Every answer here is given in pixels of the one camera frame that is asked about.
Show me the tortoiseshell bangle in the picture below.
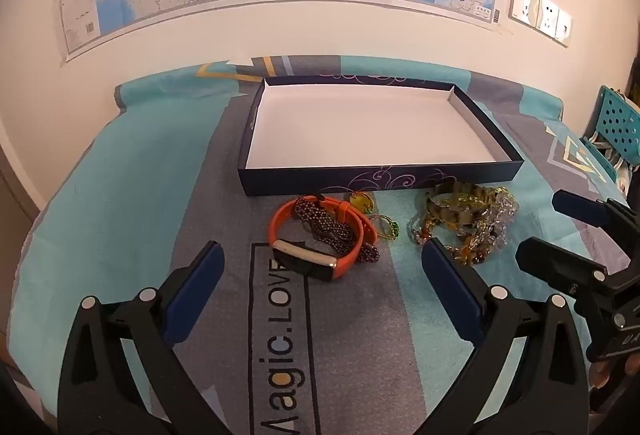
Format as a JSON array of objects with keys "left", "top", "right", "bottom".
[{"left": 425, "top": 182, "right": 494, "bottom": 230}]

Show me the blue perforated plastic basket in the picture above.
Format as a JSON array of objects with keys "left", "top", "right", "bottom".
[
  {"left": 595, "top": 85, "right": 640, "bottom": 166},
  {"left": 580, "top": 135, "right": 626, "bottom": 183}
]

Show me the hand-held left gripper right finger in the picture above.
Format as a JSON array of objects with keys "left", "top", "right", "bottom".
[{"left": 421, "top": 237, "right": 593, "bottom": 435}]

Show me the person's right hand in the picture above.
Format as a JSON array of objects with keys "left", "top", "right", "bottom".
[{"left": 589, "top": 357, "right": 627, "bottom": 388}]

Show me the clear crystal bracelet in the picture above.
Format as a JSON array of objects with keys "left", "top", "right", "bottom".
[{"left": 477, "top": 186, "right": 521, "bottom": 247}]

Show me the teal and grey printed blanket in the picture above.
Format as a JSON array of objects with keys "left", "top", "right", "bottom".
[{"left": 10, "top": 55, "right": 640, "bottom": 435}]

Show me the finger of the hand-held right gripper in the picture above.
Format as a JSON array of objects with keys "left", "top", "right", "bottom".
[
  {"left": 551, "top": 190, "right": 632, "bottom": 238},
  {"left": 515, "top": 237, "right": 610, "bottom": 298}
]

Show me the amber bead necklace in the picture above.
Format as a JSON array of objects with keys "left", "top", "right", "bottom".
[{"left": 407, "top": 207, "right": 501, "bottom": 268}]

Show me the navy cardboard tray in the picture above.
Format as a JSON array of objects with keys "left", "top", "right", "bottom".
[{"left": 237, "top": 75, "right": 525, "bottom": 198}]

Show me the purple bead bracelet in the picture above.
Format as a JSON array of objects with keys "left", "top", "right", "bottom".
[{"left": 292, "top": 196, "right": 382, "bottom": 264}]

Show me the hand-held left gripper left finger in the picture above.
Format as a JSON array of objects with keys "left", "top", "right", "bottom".
[{"left": 57, "top": 241, "right": 236, "bottom": 435}]

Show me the orange smartwatch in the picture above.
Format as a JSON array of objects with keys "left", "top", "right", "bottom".
[{"left": 268, "top": 196, "right": 377, "bottom": 283}]

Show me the yellow pendant with green beads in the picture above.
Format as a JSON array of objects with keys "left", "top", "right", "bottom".
[{"left": 348, "top": 191, "right": 401, "bottom": 243}]

